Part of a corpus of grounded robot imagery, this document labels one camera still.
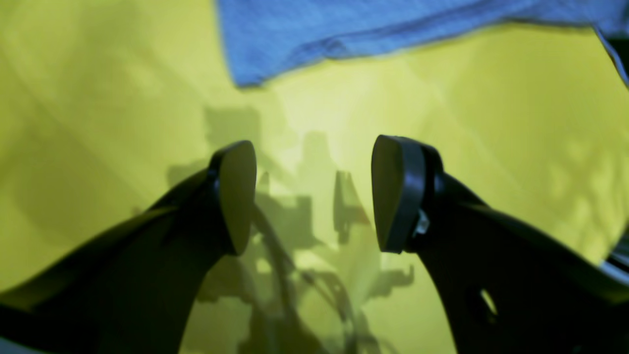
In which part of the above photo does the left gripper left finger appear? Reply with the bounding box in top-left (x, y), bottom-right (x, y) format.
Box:
top-left (1, 141), bottom-right (257, 354)

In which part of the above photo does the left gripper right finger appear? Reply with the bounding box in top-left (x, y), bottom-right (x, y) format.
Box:
top-left (371, 135), bottom-right (629, 354)

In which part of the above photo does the grey t-shirt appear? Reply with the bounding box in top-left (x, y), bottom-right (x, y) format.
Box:
top-left (216, 0), bottom-right (628, 87)

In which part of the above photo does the yellow table cloth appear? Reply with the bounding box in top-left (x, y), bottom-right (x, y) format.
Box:
top-left (1, 0), bottom-right (628, 354)

